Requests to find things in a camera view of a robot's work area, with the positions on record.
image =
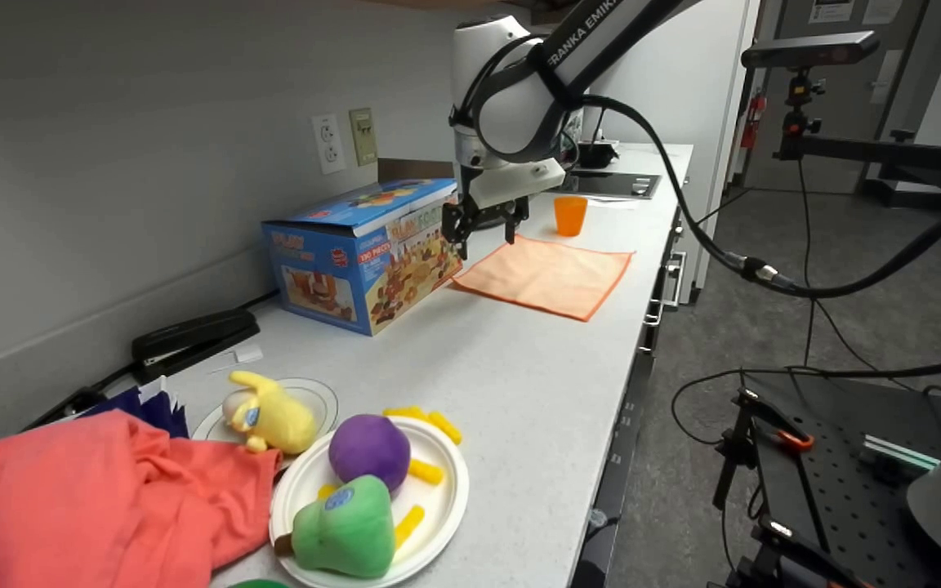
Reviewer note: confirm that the yellow felt fry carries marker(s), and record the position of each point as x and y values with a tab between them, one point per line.
427	470
411	522
447	424
407	413

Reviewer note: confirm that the green plush pear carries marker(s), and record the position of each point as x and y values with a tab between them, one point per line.
347	530

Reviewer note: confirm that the dark counter base cabinet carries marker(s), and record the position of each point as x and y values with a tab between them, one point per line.
621	469

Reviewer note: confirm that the teal strip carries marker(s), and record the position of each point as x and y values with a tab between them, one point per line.
899	452

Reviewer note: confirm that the brown board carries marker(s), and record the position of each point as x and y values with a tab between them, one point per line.
416	166

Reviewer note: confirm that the coral red cloth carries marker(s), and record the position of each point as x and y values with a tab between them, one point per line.
90	501

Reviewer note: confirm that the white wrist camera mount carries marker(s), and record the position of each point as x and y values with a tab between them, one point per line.
524	180

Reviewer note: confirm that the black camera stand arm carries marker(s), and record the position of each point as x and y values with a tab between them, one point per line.
873	150

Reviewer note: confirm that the purple plush ball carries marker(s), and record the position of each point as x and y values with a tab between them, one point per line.
371	447

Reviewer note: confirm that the white paper plate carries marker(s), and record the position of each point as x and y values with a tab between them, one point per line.
438	511

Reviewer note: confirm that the blue toy carton box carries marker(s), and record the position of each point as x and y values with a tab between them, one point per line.
361	254

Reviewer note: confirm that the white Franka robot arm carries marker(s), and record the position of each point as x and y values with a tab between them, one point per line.
515	100

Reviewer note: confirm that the white wall outlet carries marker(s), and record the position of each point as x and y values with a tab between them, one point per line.
328	140

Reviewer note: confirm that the black stapler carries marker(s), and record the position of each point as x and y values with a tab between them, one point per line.
194	333

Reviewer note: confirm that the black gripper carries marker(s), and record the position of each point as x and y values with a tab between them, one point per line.
490	202

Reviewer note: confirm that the clear plastic plate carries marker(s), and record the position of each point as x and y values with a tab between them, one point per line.
323	399

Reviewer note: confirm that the orange plastic cup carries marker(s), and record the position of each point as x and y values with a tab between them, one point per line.
571	216

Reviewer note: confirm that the red fire extinguisher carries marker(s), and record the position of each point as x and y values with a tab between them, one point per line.
756	122

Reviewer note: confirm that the orange towel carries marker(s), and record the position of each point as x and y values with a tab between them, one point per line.
546	278

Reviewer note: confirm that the black stereo camera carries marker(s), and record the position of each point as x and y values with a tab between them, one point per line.
807	50

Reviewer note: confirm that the yellow plush toy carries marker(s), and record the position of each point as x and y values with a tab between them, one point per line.
276	416

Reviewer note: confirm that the black perforated table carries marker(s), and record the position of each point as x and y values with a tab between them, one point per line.
851	501

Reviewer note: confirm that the black induction cooktop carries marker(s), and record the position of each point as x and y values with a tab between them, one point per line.
611	183

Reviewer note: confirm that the black pot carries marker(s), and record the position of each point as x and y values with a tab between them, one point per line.
598	153

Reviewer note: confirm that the beige wall switch plate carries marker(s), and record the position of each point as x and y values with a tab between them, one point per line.
364	134

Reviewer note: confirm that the dark blue crumpled bag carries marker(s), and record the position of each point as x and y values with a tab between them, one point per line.
156	409

